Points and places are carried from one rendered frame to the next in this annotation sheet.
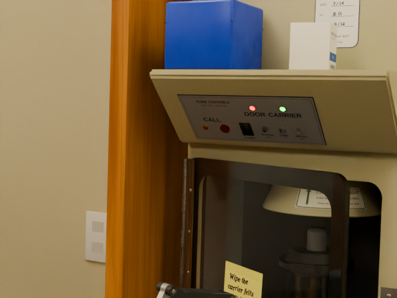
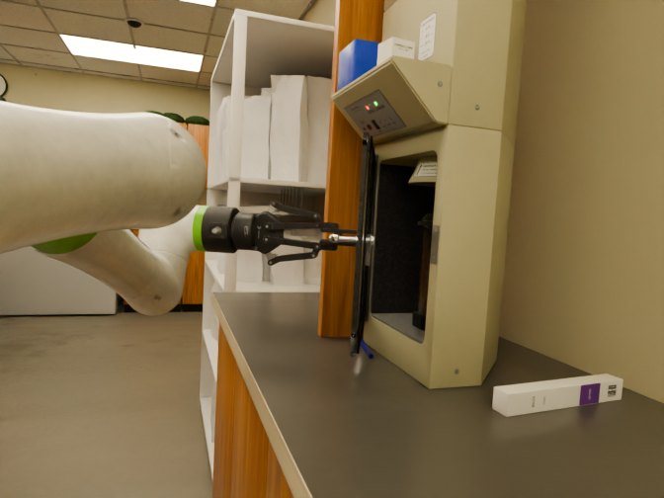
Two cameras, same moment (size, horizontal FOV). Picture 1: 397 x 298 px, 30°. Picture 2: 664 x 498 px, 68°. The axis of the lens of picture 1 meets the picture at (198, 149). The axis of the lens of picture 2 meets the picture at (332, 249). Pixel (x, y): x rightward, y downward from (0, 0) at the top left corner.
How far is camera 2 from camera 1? 0.78 m
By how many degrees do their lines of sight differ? 44
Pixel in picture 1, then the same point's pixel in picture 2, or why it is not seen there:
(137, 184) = (344, 171)
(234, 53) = (357, 73)
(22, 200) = not seen: hidden behind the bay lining
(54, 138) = not seen: hidden behind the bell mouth
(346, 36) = (429, 48)
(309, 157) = (412, 140)
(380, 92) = (395, 73)
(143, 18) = not seen: hidden behind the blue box
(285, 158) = (404, 143)
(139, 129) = (345, 137)
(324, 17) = (422, 40)
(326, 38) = (390, 48)
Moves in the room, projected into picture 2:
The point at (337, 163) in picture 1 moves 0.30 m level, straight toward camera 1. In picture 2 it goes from (422, 140) to (285, 116)
